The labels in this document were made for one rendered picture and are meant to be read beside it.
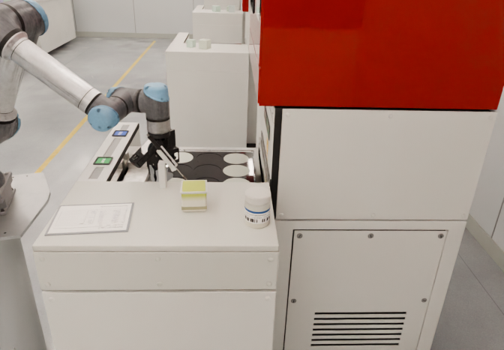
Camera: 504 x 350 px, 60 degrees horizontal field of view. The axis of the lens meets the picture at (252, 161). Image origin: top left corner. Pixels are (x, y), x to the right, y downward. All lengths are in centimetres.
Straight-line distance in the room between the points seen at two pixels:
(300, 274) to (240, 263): 53
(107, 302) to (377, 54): 102
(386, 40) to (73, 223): 101
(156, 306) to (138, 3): 863
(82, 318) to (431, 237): 117
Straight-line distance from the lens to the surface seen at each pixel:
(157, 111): 138
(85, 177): 153
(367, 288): 176
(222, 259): 116
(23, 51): 138
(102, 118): 129
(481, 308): 269
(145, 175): 168
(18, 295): 193
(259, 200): 115
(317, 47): 130
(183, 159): 174
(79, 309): 133
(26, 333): 205
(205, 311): 128
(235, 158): 174
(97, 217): 129
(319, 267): 165
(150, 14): 959
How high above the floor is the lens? 164
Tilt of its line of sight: 25 degrees down
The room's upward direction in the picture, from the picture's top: 2 degrees clockwise
